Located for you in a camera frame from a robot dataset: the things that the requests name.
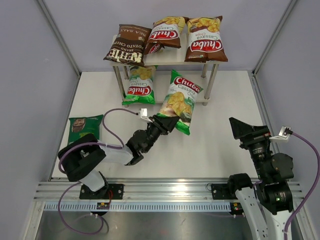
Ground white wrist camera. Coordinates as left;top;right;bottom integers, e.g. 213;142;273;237
269;126;293;143
138;108;152;123

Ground brown Chuba bag text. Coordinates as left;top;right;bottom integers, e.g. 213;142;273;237
144;16;189;55

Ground white two-tier shelf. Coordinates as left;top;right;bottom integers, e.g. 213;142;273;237
107;33;221;109

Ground aluminium mounting rail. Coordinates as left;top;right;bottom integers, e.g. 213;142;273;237
33;181;305;203

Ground green Chuba cassava chips bag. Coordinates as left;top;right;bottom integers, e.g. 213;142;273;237
122;65;158;106

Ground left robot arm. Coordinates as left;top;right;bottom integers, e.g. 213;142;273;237
58;115;180;200

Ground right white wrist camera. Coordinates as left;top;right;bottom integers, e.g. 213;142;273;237
269;126;293;143

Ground white slotted cable duct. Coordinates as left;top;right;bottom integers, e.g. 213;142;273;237
44;201;231;213

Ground brown Kettle potato chips bag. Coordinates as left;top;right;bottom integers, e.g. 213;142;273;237
104;24;152;67

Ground green Real hand cooked bag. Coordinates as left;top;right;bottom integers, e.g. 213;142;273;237
67;114;103;145

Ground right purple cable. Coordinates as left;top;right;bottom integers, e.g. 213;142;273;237
283;131;320;240

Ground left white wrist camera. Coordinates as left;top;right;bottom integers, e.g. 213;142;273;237
138;108;152;123

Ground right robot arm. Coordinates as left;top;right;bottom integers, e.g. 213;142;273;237
226;117;294;240

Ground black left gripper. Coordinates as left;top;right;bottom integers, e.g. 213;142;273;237
143;115;179;154

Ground brown Chuba cassava chips bag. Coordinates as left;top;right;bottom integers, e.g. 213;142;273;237
184;15;228;63

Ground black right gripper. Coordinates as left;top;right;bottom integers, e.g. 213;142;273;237
230;117;273;179

